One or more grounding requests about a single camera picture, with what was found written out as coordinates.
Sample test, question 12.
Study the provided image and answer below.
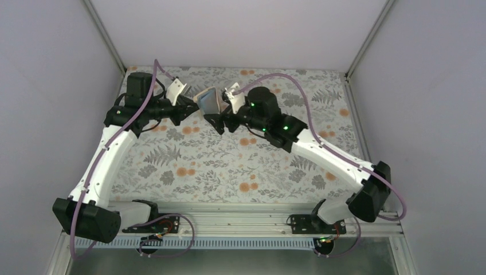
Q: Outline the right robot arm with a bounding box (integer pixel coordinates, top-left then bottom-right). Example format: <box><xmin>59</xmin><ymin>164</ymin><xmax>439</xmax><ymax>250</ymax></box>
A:
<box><xmin>194</xmin><ymin>87</ymin><xmax>391</xmax><ymax>224</ymax></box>

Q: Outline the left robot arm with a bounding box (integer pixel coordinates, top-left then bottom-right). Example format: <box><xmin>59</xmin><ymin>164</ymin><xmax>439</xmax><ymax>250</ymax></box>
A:
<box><xmin>53</xmin><ymin>72</ymin><xmax>198</xmax><ymax>243</ymax></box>

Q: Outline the floral patterned table mat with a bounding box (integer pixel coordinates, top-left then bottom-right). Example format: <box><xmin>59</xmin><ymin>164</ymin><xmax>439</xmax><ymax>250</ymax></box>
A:
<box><xmin>111</xmin><ymin>69</ymin><xmax>360</xmax><ymax>203</ymax></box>

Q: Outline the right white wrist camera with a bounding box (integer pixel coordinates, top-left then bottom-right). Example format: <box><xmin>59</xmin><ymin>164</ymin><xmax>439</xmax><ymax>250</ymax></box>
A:
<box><xmin>222</xmin><ymin>82</ymin><xmax>246</xmax><ymax>114</ymax></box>

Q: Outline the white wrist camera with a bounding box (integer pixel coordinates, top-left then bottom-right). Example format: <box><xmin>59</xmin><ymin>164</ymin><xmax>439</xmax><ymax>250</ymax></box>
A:
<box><xmin>222</xmin><ymin>82</ymin><xmax>246</xmax><ymax>114</ymax></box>
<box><xmin>166</xmin><ymin>78</ymin><xmax>189</xmax><ymax>106</ymax></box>

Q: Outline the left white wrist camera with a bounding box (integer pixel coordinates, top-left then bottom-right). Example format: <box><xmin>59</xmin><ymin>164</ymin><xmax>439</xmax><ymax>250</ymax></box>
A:
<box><xmin>166</xmin><ymin>78</ymin><xmax>189</xmax><ymax>106</ymax></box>

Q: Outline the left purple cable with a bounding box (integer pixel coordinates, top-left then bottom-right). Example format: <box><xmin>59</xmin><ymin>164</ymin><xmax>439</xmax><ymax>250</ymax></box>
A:
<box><xmin>69</xmin><ymin>58</ymin><xmax>195</xmax><ymax>261</ymax></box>

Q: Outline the purple cable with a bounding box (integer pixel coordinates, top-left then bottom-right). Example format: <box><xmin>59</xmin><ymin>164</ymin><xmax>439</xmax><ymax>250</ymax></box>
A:
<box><xmin>69</xmin><ymin>58</ymin><xmax>195</xmax><ymax>261</ymax></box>
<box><xmin>233</xmin><ymin>73</ymin><xmax>407</xmax><ymax>259</ymax></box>

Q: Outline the aluminium mounting rail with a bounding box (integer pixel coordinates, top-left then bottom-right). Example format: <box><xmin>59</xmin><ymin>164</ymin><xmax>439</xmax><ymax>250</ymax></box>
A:
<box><xmin>120</xmin><ymin>204</ymin><xmax>403</xmax><ymax>238</ymax></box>

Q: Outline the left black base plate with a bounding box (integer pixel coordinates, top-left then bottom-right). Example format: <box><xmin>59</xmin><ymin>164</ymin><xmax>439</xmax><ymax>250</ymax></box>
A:
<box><xmin>121</xmin><ymin>216</ymin><xmax>181</xmax><ymax>234</ymax></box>

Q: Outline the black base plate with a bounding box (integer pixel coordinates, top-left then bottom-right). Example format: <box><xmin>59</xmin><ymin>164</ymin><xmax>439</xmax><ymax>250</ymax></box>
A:
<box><xmin>121</xmin><ymin>216</ymin><xmax>181</xmax><ymax>234</ymax></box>
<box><xmin>286</xmin><ymin>214</ymin><xmax>347</xmax><ymax>235</ymax></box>

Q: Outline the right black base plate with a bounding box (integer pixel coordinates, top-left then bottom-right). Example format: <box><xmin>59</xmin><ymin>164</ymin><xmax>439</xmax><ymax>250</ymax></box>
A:
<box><xmin>286</xmin><ymin>214</ymin><xmax>347</xmax><ymax>235</ymax></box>

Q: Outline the grey slotted cable duct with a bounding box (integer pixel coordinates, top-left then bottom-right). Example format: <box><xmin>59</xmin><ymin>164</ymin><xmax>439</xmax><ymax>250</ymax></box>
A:
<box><xmin>75</xmin><ymin>236</ymin><xmax>315</xmax><ymax>250</ymax></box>

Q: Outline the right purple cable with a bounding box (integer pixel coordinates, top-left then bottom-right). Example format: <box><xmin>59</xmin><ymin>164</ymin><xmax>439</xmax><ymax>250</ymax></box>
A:
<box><xmin>233</xmin><ymin>73</ymin><xmax>407</xmax><ymax>259</ymax></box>

